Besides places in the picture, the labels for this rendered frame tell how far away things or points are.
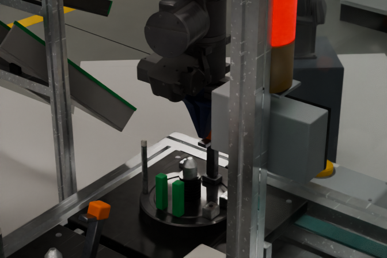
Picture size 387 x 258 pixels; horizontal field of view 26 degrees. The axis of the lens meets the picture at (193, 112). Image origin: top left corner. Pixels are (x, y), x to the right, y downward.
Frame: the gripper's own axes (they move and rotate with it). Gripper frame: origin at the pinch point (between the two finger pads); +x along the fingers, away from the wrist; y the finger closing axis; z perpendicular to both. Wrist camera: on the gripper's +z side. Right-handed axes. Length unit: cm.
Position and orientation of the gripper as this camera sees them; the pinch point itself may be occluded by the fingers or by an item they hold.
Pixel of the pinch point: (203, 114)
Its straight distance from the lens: 112.2
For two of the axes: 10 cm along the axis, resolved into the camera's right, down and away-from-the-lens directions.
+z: -6.0, 3.6, -7.1
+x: 0.0, 8.9, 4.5
